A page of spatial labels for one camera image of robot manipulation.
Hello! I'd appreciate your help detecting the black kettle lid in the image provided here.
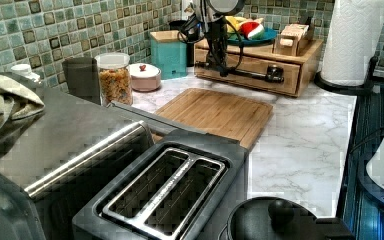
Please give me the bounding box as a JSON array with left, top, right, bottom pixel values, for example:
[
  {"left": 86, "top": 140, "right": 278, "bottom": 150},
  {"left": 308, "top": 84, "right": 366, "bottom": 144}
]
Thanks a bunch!
[{"left": 217, "top": 197, "right": 356, "bottom": 240}]

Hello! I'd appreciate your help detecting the yellow toy fruit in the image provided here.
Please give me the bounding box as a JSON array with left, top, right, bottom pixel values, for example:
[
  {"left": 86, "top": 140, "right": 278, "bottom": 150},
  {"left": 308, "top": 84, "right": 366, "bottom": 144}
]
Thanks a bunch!
[{"left": 226, "top": 16, "right": 246, "bottom": 34}]

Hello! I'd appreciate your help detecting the dark grey cup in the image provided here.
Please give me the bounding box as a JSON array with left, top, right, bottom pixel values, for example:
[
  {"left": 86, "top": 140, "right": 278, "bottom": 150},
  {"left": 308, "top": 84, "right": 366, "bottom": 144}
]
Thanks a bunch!
[{"left": 62, "top": 57, "right": 101, "bottom": 105}]

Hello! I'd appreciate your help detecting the black paper towel holder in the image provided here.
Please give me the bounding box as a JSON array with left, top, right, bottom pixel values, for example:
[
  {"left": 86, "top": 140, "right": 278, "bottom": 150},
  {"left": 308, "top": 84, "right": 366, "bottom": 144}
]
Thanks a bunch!
[{"left": 314, "top": 56, "right": 378, "bottom": 96}]

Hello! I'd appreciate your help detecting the green folded towel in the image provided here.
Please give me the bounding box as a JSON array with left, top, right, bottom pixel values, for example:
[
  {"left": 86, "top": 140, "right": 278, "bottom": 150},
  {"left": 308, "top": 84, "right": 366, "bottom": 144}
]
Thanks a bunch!
[{"left": 0, "top": 75, "right": 45, "bottom": 130}]

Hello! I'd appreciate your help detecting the black drawer handle bar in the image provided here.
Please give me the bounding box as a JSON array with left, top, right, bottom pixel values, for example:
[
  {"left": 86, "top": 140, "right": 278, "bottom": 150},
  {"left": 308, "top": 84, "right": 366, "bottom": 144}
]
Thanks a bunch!
[{"left": 203, "top": 61, "right": 285, "bottom": 84}]

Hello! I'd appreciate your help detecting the teal plate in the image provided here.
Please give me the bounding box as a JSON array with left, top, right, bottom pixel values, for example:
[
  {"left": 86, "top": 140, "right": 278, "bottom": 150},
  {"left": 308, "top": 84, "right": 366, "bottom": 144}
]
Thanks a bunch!
[{"left": 228, "top": 28, "right": 277, "bottom": 46}]

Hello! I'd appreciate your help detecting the white jar lid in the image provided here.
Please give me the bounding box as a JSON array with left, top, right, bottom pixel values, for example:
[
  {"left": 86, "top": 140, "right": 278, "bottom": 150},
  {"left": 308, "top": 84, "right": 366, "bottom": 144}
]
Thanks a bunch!
[{"left": 11, "top": 64, "right": 40, "bottom": 82}]

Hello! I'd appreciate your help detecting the stainless toaster oven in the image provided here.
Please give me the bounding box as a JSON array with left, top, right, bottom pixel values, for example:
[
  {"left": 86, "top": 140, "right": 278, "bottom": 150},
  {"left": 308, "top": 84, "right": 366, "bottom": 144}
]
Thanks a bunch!
[{"left": 0, "top": 73, "right": 153, "bottom": 240}]

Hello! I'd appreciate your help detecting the wooden knife block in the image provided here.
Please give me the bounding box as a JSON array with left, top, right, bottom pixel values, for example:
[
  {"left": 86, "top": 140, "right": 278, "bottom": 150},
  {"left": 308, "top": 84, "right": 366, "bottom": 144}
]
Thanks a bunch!
[{"left": 272, "top": 17, "right": 314, "bottom": 56}]

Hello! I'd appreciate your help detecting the wooden drawer cabinet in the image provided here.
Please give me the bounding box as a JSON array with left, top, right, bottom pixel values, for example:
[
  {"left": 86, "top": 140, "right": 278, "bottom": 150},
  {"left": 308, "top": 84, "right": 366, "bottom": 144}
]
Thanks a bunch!
[{"left": 194, "top": 40, "right": 323, "bottom": 97}]

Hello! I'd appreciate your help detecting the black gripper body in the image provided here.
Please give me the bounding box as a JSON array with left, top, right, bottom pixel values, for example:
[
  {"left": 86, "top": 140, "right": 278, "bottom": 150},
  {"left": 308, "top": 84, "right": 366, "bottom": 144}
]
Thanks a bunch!
[{"left": 206, "top": 23, "right": 228, "bottom": 77}]

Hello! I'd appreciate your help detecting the bamboo cutting board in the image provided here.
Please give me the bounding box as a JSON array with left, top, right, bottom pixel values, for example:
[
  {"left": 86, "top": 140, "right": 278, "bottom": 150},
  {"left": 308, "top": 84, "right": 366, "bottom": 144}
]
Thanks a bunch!
[{"left": 155, "top": 88, "right": 273, "bottom": 151}]

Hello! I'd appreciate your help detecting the wooden drawer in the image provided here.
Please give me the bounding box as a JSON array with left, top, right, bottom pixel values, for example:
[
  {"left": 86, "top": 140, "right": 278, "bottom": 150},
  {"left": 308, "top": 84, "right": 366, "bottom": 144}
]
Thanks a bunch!
[{"left": 195, "top": 56, "right": 300, "bottom": 96}]

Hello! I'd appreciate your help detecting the teal canister with wooden lid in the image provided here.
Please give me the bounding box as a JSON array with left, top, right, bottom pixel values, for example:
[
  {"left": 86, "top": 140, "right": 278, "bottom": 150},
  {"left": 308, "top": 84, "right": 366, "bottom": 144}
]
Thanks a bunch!
[{"left": 150, "top": 30, "right": 187, "bottom": 80}]

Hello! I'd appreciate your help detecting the glass jar of pasta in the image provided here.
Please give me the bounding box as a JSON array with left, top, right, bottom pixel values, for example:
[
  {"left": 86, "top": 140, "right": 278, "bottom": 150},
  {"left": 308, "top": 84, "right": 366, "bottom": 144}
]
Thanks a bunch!
[{"left": 95, "top": 52, "right": 133, "bottom": 105}]

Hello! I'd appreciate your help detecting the pink lidded ceramic pot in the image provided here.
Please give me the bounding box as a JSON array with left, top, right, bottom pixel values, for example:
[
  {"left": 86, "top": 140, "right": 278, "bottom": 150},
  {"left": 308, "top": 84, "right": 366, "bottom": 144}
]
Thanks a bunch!
[{"left": 129, "top": 63, "right": 161, "bottom": 92}]

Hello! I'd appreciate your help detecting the red toy watermelon slice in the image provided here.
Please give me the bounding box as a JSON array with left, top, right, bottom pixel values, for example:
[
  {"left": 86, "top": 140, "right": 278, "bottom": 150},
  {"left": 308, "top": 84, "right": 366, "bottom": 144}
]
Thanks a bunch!
[{"left": 240, "top": 21, "right": 265, "bottom": 40}]

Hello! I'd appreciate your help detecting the black two-slot toaster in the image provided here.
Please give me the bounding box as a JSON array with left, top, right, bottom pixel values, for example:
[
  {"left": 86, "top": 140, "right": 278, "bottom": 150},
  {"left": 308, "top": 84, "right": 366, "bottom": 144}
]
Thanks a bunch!
[{"left": 72, "top": 130, "right": 248, "bottom": 240}]

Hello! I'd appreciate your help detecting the paper towel roll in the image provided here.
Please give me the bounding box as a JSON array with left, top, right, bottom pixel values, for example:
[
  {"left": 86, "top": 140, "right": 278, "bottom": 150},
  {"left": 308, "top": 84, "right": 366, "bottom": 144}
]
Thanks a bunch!
[{"left": 320, "top": 0, "right": 384, "bottom": 86}]

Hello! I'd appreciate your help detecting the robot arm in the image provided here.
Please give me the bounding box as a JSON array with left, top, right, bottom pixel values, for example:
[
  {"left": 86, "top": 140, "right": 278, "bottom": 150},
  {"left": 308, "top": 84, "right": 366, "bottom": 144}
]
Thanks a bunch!
[{"left": 177, "top": 0, "right": 245, "bottom": 77}]

